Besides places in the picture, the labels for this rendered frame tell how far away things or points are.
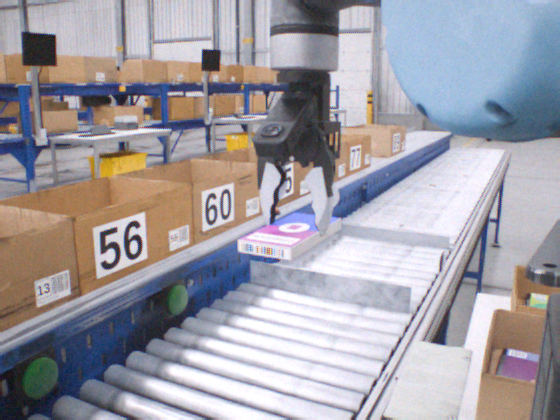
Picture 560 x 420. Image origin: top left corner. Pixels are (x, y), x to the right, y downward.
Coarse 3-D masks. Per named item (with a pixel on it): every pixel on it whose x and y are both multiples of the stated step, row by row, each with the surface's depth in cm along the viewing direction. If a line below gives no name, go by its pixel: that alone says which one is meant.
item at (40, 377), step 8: (40, 360) 85; (48, 360) 87; (32, 368) 84; (40, 368) 85; (48, 368) 87; (56, 368) 88; (24, 376) 83; (32, 376) 84; (40, 376) 85; (48, 376) 87; (56, 376) 88; (24, 384) 83; (32, 384) 84; (40, 384) 85; (48, 384) 87; (24, 392) 84; (32, 392) 84; (40, 392) 85; (48, 392) 87
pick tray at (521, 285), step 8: (520, 272) 131; (520, 280) 131; (528, 280) 131; (512, 288) 130; (520, 288) 132; (528, 288) 131; (536, 288) 130; (544, 288) 129; (552, 288) 129; (512, 296) 125; (520, 296) 132; (512, 304) 121; (520, 304) 129; (528, 312) 106; (536, 312) 105; (544, 312) 104
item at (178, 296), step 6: (174, 288) 118; (180, 288) 120; (168, 294) 118; (174, 294) 118; (180, 294) 120; (186, 294) 122; (168, 300) 117; (174, 300) 118; (180, 300) 120; (186, 300) 122; (168, 306) 117; (174, 306) 118; (180, 306) 120; (174, 312) 119; (180, 312) 121
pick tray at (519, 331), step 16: (496, 320) 105; (512, 320) 104; (528, 320) 102; (496, 336) 106; (512, 336) 104; (528, 336) 103; (496, 352) 105; (496, 368) 99; (480, 384) 82; (496, 384) 80; (512, 384) 79; (528, 384) 78; (480, 400) 82; (496, 400) 81; (512, 400) 79; (528, 400) 78; (480, 416) 82; (496, 416) 81; (512, 416) 80; (528, 416) 79
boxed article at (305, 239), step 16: (272, 224) 72; (288, 224) 72; (304, 224) 72; (336, 224) 73; (240, 240) 65; (256, 240) 64; (272, 240) 64; (288, 240) 64; (304, 240) 64; (320, 240) 69; (272, 256) 63; (288, 256) 62
